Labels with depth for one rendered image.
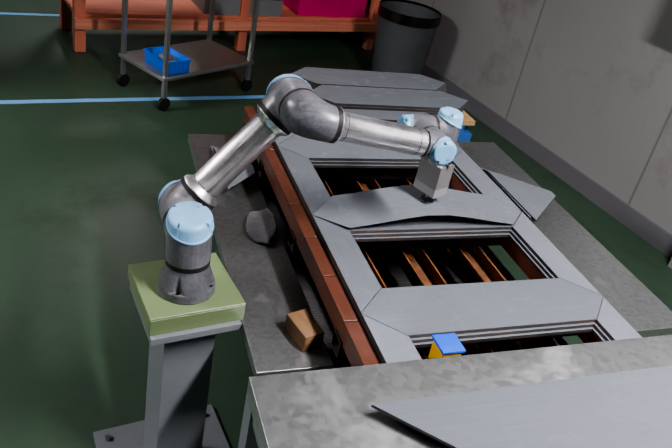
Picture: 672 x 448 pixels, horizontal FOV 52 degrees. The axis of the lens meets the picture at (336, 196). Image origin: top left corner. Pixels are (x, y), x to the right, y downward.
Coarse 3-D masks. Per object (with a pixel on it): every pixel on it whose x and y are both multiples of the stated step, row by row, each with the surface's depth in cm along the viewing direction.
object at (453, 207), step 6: (450, 192) 224; (438, 198) 217; (444, 198) 219; (450, 198) 220; (444, 204) 214; (450, 204) 216; (456, 204) 217; (450, 210) 212; (456, 210) 213; (462, 210) 215; (462, 216) 211; (468, 216) 212
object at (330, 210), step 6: (330, 198) 213; (324, 204) 209; (330, 204) 210; (336, 204) 210; (324, 210) 207; (330, 210) 207; (336, 210) 207; (324, 216) 204; (330, 216) 204; (336, 216) 204; (342, 216) 204; (336, 222) 202; (342, 222) 202
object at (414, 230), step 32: (320, 160) 238; (352, 160) 242; (384, 160) 246; (416, 160) 250; (480, 192) 237; (384, 224) 207; (416, 224) 210; (448, 224) 214; (480, 224) 217; (512, 224) 221
